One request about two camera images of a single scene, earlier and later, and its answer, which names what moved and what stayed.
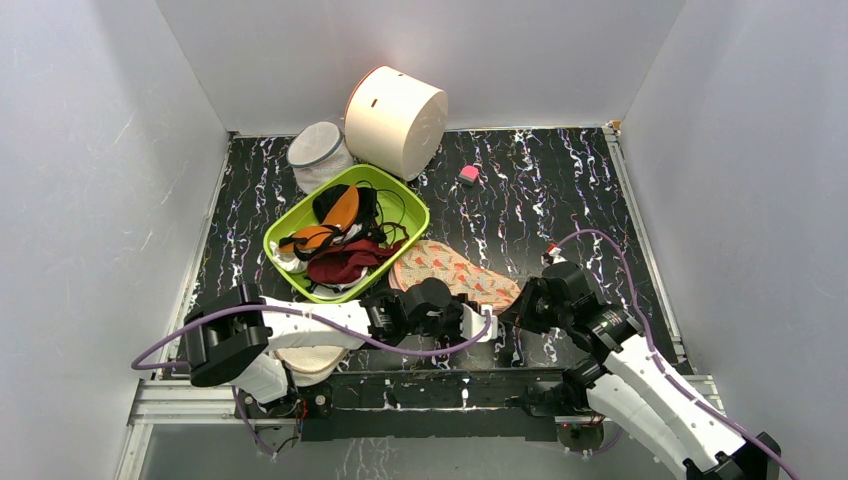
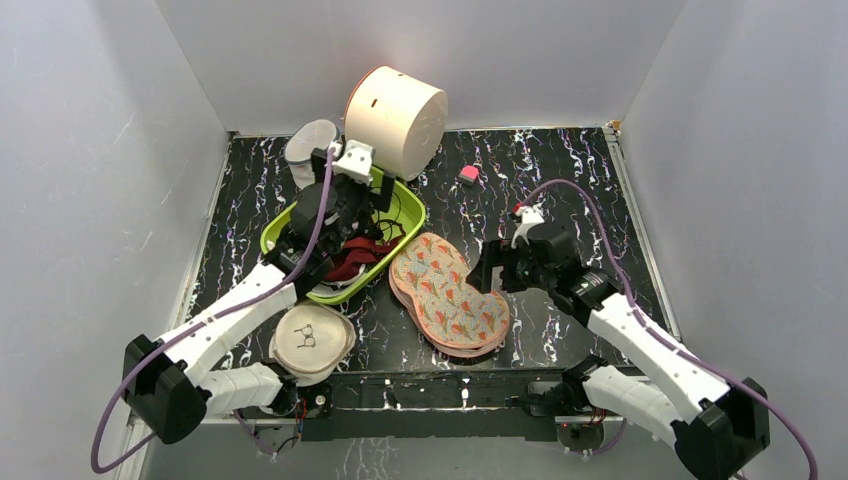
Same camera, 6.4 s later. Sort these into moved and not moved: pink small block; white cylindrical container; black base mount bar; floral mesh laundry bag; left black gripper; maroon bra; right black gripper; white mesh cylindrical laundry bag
Moved: floral mesh laundry bag; left black gripper; right black gripper
Not moved: maroon bra; white mesh cylindrical laundry bag; black base mount bar; pink small block; white cylindrical container
